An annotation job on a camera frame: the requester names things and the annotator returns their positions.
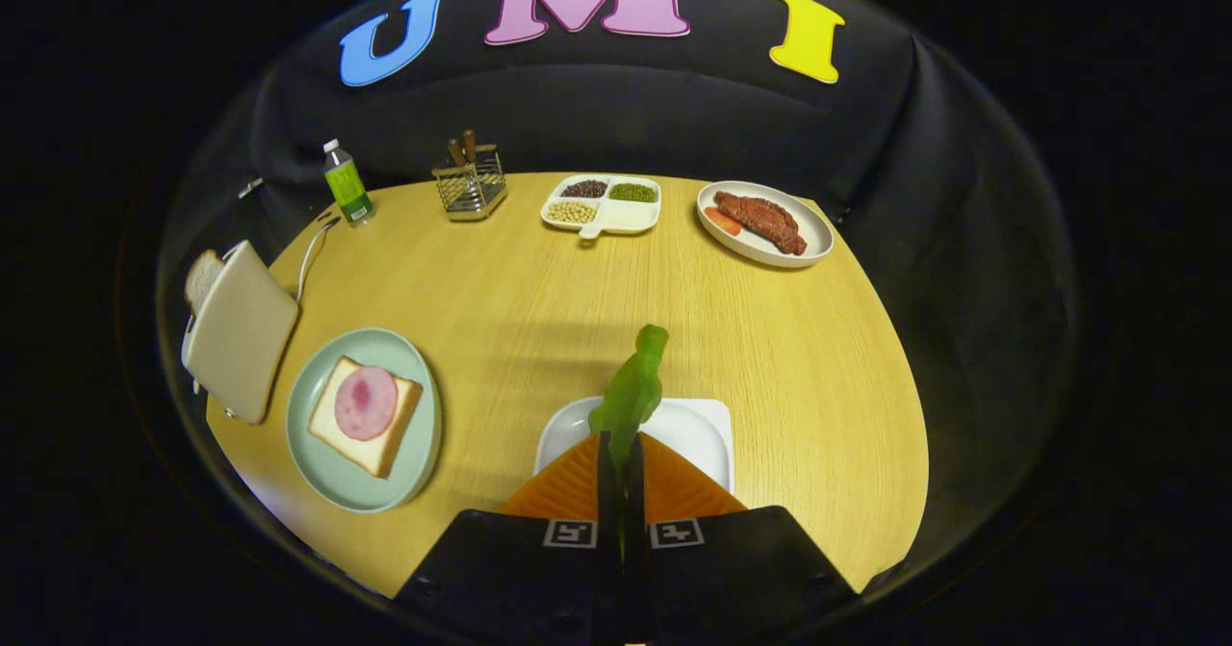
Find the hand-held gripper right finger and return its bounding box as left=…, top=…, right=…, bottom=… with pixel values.
left=626, top=431, right=858, bottom=646

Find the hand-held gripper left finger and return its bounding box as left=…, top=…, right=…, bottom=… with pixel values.
left=395, top=431, right=627, bottom=646

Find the green lettuce leaf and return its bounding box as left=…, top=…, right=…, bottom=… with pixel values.
left=588, top=323, right=670, bottom=474

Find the plain toast bread slice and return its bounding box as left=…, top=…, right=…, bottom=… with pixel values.
left=185, top=249, right=227, bottom=315

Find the white square plate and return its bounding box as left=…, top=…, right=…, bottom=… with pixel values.
left=534, top=398, right=735, bottom=495

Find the pale green round plate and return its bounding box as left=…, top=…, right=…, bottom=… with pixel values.
left=286, top=327, right=444, bottom=514

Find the bread slice under ham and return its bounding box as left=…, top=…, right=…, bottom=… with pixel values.
left=308, top=356, right=424, bottom=479

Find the pink ham slice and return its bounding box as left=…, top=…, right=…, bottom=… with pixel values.
left=334, top=366, right=398, bottom=441

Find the white divided dish with beans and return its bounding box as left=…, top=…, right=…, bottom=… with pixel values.
left=540, top=175, right=662, bottom=242

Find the brown steak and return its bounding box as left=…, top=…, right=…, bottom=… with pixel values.
left=713, top=192, right=808, bottom=256

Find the white round plate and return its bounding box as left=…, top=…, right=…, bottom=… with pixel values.
left=696, top=181, right=835, bottom=269

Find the black backdrop cloth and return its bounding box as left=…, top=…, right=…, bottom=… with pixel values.
left=154, top=0, right=1079, bottom=580

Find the white toaster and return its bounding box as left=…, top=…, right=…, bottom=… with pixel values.
left=181, top=240, right=300, bottom=426

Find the green label plastic bottle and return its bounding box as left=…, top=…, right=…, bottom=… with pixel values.
left=322, top=139, right=376, bottom=228

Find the metal wire cutlery holder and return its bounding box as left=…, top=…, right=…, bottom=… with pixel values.
left=432, top=143, right=508, bottom=221

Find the white toaster cable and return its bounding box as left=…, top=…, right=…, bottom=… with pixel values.
left=295, top=218, right=340, bottom=302

